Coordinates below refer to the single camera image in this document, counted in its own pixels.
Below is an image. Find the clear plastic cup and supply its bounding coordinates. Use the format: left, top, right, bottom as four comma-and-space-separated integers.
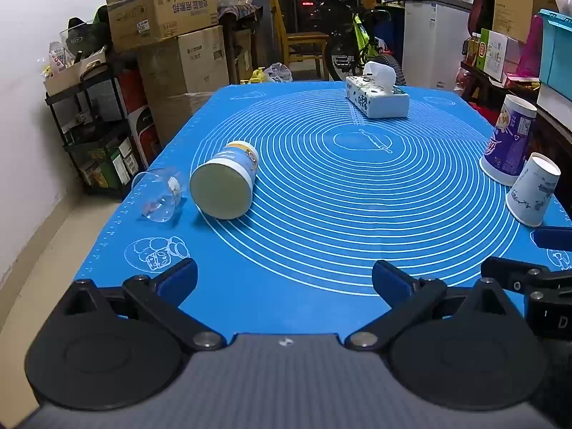
131, 167, 184, 224

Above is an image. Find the blue silicone baking mat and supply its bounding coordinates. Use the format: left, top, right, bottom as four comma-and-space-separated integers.
70, 81, 572, 345

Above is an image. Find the flat brown cardboard sheet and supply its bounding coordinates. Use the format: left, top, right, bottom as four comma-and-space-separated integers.
492, 0, 560, 44

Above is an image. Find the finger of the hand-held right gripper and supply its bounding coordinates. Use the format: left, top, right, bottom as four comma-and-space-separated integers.
531, 226, 572, 251
480, 256, 572, 298

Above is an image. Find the green and black bicycle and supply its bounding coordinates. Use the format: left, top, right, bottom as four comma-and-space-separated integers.
296, 0, 408, 87

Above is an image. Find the lying blue paper cup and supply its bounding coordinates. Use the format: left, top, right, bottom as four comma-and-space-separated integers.
189, 140, 260, 221

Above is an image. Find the purple paper cup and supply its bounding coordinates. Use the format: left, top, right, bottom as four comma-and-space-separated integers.
479, 94, 538, 187

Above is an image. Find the pink bag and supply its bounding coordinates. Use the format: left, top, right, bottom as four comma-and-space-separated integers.
517, 15, 544, 78

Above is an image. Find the white chest freezer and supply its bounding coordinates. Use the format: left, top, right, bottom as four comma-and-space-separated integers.
401, 0, 473, 93

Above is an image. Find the white blue-patterned paper cup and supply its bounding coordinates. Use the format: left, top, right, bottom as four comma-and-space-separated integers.
506, 152, 561, 228

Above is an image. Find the wooden chair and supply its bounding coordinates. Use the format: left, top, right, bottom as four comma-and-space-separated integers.
267, 0, 331, 79

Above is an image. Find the black metal shelf rack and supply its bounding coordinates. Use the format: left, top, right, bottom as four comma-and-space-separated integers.
45, 60, 150, 199

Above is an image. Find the plastic-wrapped brown carton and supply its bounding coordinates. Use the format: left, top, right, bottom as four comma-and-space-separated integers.
151, 90, 216, 146

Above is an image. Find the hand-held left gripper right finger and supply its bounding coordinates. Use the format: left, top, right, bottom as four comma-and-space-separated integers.
345, 259, 526, 352

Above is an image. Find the black helmet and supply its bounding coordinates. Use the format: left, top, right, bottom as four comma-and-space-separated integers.
66, 17, 110, 61

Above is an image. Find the white tissue box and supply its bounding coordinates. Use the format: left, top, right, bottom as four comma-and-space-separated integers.
345, 61, 410, 119

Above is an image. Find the white and brown cardboard box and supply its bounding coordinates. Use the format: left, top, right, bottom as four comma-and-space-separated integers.
138, 25, 231, 100

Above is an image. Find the green and white box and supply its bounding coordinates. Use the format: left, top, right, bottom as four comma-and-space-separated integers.
479, 29, 509, 78

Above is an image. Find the red and black box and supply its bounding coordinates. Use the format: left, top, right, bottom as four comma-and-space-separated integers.
117, 69, 162, 168

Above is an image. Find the clear plastic bag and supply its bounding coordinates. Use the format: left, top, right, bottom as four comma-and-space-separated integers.
263, 62, 294, 84

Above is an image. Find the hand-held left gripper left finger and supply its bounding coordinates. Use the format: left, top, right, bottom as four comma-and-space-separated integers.
59, 258, 227, 352

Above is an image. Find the teal plastic storage bin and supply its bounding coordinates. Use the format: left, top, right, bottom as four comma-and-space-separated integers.
537, 8, 572, 102

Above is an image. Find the shallow cardboard tray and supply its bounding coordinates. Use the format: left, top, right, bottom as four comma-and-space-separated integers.
43, 50, 109, 97

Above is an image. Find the large brown cardboard box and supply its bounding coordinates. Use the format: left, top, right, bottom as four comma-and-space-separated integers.
106, 0, 220, 53

